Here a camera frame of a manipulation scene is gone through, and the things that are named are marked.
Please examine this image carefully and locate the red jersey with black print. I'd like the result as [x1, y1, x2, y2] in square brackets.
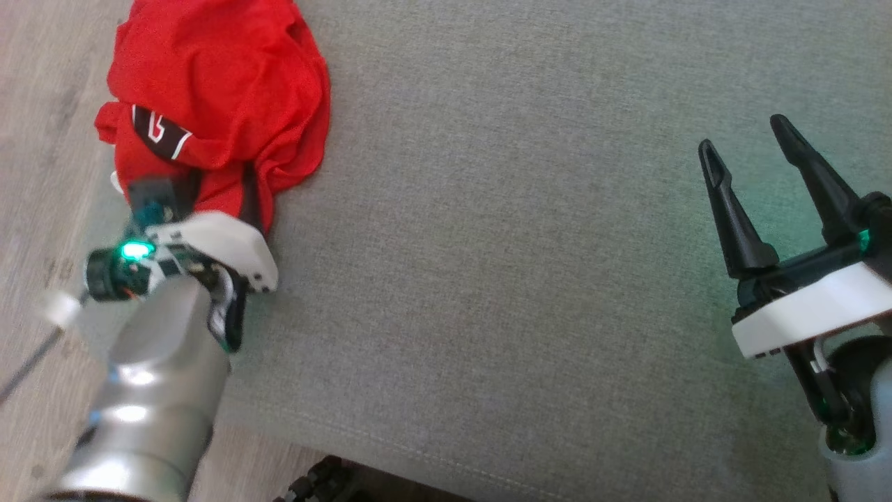
[94, 0, 332, 238]

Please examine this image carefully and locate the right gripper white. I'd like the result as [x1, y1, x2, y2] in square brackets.
[698, 114, 892, 360]

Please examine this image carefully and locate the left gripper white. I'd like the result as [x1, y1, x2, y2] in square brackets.
[146, 162, 279, 294]

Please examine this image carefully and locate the grey sofa seat cushion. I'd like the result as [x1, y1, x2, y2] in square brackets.
[77, 0, 892, 502]

